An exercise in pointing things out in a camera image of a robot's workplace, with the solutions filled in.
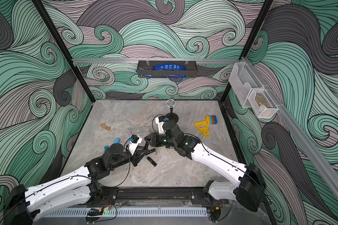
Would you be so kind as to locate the black corner frame post left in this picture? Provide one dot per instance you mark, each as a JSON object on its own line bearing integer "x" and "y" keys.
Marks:
{"x": 61, "y": 45}

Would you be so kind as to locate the aluminium rail right wall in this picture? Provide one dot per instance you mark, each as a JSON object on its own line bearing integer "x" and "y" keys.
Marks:
{"x": 304, "y": 142}

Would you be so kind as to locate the aluminium rail back wall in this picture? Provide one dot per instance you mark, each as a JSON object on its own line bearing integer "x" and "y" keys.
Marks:
{"x": 136, "y": 60}

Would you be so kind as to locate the clear acrylic lipstick organizer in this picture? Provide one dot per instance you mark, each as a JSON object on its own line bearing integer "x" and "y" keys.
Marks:
{"x": 139, "y": 131}

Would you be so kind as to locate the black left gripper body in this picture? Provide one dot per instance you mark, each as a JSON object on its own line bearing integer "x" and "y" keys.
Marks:
{"x": 135, "y": 158}

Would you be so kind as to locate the black microphone stand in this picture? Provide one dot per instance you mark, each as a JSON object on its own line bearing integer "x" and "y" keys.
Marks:
{"x": 171, "y": 115}

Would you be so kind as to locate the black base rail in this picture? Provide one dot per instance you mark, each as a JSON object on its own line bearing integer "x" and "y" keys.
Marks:
{"x": 195, "y": 195}

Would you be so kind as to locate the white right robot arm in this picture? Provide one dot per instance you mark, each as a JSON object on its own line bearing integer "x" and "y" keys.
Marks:
{"x": 245, "y": 183}

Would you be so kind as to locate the white perforated cable tray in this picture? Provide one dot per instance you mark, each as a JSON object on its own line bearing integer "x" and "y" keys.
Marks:
{"x": 136, "y": 212}

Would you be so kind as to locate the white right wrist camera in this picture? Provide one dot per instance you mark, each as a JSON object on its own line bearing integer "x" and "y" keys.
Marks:
{"x": 160, "y": 120}

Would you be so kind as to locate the black corner frame post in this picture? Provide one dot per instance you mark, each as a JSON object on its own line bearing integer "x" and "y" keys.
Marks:
{"x": 61, "y": 45}
{"x": 254, "y": 14}

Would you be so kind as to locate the black square lipstick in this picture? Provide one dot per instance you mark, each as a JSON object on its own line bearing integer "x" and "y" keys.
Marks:
{"x": 152, "y": 161}

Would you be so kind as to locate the tan wooden arch block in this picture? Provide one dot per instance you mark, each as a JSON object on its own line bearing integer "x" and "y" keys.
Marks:
{"x": 104, "y": 126}

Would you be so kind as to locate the clear wall bin small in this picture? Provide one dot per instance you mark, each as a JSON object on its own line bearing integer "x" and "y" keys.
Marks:
{"x": 262, "y": 105}

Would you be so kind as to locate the black wire shelf basket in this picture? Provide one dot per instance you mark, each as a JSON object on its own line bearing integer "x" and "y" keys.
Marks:
{"x": 144, "y": 70}

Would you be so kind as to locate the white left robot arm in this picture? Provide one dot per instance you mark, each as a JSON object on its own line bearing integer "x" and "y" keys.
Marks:
{"x": 25, "y": 205}

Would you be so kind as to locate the blue object in basket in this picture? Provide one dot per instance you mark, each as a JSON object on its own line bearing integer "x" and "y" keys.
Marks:
{"x": 169, "y": 67}

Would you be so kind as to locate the multicolour stacked toy blocks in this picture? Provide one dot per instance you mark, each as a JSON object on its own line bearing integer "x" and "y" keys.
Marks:
{"x": 211, "y": 120}

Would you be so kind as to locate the aluminium rail wall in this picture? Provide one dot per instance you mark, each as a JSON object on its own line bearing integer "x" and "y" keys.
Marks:
{"x": 136, "y": 60}
{"x": 304, "y": 142}

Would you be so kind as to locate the yellow triangle toy block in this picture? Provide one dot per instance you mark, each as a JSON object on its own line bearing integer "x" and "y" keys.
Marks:
{"x": 203, "y": 126}

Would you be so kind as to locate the black lipstick silver band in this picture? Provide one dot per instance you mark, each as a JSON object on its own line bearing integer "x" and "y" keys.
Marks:
{"x": 151, "y": 151}

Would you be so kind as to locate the black corner frame post right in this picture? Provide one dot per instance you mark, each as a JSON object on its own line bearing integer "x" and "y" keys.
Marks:
{"x": 254, "y": 14}

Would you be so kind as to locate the clear wall bin large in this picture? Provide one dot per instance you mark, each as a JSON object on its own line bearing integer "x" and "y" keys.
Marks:
{"x": 244, "y": 80}

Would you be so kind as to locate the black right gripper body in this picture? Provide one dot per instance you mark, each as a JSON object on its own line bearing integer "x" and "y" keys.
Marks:
{"x": 152, "y": 138}

